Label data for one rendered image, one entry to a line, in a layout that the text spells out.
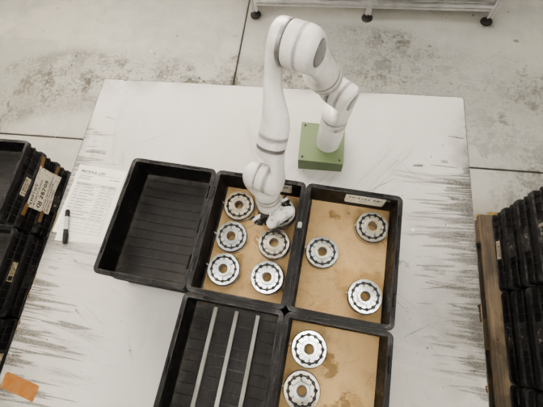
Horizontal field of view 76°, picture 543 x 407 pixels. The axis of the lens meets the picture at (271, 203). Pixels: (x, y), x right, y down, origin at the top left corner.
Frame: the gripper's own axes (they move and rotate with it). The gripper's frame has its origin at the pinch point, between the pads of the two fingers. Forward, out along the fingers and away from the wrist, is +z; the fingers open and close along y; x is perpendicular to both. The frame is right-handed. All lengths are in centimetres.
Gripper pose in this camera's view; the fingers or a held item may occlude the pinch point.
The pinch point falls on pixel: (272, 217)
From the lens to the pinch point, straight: 115.3
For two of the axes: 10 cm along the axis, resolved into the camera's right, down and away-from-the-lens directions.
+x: 5.5, 7.7, -3.3
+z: 0.7, 3.5, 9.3
